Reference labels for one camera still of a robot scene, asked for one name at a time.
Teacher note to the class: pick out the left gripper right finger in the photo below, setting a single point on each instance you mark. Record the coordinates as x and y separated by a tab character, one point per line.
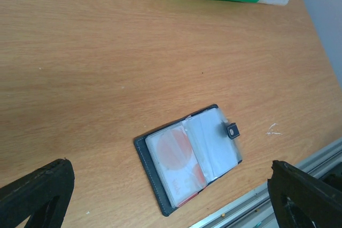
301	200

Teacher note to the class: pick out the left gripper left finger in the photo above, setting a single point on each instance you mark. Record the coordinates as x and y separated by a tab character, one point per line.
40	197

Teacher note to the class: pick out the dark blue card holder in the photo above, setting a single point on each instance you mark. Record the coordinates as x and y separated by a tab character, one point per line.
214	142

